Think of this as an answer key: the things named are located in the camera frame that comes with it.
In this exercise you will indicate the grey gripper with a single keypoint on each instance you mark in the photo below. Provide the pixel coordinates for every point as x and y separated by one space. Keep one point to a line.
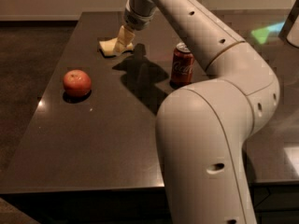
136 21

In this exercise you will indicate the yellow sponge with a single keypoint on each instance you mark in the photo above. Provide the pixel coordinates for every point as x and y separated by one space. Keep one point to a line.
113 47

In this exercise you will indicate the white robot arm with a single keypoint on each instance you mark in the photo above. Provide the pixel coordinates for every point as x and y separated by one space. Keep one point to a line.
201 128

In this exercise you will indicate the red coke can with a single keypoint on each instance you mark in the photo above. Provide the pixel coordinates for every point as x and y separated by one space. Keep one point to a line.
182 66

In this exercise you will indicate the red apple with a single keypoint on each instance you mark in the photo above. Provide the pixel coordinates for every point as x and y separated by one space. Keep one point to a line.
77 83

